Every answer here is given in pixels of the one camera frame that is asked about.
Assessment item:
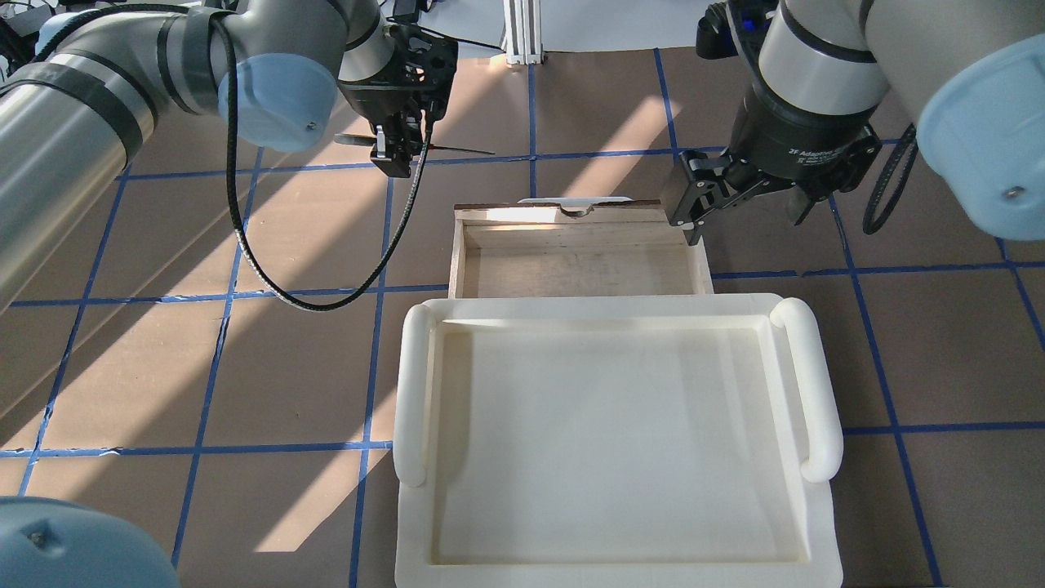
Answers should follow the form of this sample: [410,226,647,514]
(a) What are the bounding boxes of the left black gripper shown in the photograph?
[336,78,447,178]

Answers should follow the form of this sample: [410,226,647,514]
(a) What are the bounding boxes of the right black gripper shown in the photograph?
[660,86,882,246]

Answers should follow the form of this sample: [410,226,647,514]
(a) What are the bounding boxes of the grey orange scissors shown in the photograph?
[333,133,496,156]

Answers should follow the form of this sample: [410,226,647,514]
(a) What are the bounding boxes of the wooden drawer with white handle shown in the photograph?
[448,197,714,299]

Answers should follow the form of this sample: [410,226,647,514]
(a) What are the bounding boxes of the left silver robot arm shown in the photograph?
[2,1,458,313]

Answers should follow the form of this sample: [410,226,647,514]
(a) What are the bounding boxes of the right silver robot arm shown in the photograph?
[661,1,1044,245]

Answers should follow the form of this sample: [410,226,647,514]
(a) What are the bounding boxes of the white plastic tray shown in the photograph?
[393,293,843,587]

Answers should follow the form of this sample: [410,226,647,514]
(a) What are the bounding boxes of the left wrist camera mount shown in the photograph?
[387,23,460,122]

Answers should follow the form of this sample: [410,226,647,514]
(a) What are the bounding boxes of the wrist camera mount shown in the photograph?
[387,23,460,122]
[695,1,779,60]

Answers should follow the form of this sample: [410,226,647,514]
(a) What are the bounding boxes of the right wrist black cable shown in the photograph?
[861,122,919,236]

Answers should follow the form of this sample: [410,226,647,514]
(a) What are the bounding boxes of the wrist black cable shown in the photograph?
[861,122,919,236]
[208,11,434,313]

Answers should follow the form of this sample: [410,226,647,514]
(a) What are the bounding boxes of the aluminium frame post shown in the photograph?
[501,0,545,65]

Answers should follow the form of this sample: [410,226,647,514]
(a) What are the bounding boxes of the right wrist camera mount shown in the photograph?
[695,1,779,60]

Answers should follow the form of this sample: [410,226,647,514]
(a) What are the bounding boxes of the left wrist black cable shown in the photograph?
[208,11,434,313]

